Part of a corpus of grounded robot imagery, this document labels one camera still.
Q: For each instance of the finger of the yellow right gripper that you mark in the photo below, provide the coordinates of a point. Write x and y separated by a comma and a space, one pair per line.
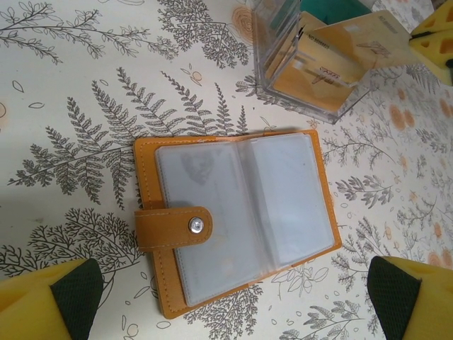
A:
440, 56
442, 17

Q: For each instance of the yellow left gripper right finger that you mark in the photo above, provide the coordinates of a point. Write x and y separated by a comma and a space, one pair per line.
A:
435, 315

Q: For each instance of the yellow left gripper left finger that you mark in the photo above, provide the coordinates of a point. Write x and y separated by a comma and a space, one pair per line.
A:
28, 311

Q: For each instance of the orange leather card holder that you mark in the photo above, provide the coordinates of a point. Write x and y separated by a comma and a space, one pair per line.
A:
293, 198

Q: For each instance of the gold credit card stack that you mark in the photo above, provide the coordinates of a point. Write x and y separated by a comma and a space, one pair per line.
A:
290, 76

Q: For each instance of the clear acrylic card box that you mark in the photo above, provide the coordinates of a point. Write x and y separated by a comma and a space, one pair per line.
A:
279, 95

